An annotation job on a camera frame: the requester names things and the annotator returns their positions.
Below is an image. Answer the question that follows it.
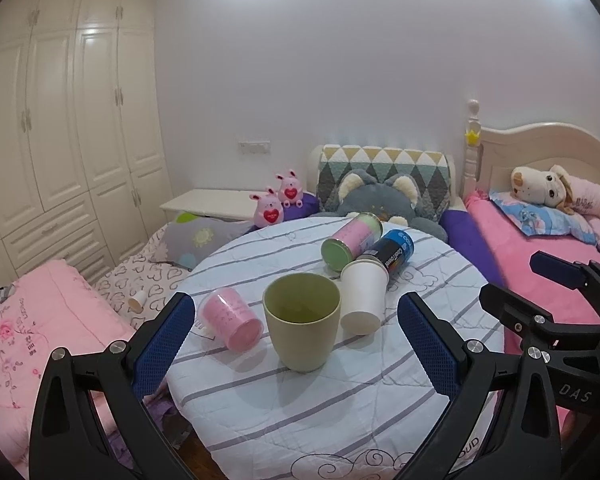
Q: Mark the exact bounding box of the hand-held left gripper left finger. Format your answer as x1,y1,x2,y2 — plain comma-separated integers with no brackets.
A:
28,291,197,480

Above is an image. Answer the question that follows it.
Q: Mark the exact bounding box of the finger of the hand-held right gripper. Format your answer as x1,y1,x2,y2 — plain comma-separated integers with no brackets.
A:
478,283,600,347
530,250,600,322

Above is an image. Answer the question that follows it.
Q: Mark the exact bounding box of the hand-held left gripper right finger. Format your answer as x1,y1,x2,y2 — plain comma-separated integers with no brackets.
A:
397,291,563,480

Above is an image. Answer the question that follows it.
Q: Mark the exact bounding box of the pink plastic cup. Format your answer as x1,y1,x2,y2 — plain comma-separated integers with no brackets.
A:
196,287,264,352

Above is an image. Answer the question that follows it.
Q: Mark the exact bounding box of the white paper cup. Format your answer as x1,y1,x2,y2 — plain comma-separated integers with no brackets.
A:
340,260,387,336

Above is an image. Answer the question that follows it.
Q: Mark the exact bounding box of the blue and black cup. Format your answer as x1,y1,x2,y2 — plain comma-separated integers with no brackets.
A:
356,229,415,289

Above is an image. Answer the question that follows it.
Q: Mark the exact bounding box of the pink cup with green base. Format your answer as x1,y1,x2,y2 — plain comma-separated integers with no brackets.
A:
321,213,384,274

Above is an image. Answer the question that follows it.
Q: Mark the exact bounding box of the pink bed blanket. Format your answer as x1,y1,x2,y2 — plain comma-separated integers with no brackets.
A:
466,194,600,436

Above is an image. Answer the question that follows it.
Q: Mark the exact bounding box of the blue printed pillow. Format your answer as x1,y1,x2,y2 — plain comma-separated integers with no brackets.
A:
489,189,596,237

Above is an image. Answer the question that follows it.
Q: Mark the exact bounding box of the heart print sheet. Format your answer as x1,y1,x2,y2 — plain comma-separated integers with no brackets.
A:
94,224,193,332

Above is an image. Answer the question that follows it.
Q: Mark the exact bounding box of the dog plush toy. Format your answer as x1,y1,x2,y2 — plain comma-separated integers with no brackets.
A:
510,164,600,222

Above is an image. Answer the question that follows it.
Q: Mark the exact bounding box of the purple bed sheet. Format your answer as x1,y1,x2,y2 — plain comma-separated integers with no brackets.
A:
439,207,506,287

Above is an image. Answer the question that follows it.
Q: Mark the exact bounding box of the grey flower pillow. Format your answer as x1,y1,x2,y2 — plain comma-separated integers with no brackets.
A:
151,212,255,269

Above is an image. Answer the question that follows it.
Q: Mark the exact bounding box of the pink embroidered quilt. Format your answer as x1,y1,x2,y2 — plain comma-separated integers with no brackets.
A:
0,259,137,467

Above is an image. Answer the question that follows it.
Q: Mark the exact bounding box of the cream bed headboard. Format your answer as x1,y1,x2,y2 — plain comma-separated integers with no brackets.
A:
462,99,600,202

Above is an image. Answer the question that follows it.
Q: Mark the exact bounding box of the white bedside table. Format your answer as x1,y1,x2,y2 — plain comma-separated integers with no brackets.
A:
159,188,261,222

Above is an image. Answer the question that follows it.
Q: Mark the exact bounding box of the grey cat plush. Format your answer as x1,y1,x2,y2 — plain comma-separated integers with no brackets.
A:
310,170,449,244

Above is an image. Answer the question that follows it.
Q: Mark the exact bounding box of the triangle pattern cushion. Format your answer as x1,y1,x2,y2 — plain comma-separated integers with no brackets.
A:
316,144,456,222

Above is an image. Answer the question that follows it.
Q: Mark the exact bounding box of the pink bunny plush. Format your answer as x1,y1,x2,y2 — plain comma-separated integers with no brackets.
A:
249,187,285,229
274,168,305,209

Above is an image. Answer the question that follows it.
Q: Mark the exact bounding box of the white wardrobe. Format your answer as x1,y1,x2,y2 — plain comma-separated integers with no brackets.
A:
0,0,173,302

